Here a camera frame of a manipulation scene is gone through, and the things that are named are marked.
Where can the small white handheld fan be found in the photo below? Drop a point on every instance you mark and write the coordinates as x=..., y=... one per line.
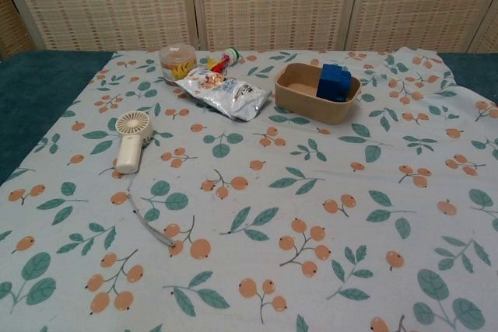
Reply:
x=129, y=149

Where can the silver snack bag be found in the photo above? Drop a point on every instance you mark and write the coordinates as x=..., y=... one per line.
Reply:
x=225, y=93

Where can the floral fruit print tablecloth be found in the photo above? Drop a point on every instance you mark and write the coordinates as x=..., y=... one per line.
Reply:
x=257, y=207

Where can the tan rectangular box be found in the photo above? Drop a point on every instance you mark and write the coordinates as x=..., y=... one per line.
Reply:
x=311, y=102

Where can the colourful small toy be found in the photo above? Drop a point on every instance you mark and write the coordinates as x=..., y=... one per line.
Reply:
x=222, y=61

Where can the blue block toy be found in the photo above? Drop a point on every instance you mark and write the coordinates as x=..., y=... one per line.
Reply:
x=334, y=82

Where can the clear round plastic jar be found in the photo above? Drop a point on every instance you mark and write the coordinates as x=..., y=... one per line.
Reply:
x=177, y=63

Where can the woven bamboo folding screen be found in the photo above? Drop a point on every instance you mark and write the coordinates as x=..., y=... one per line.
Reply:
x=249, y=1

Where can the teal blue cloth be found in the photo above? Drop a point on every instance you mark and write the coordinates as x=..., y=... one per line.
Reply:
x=39, y=91

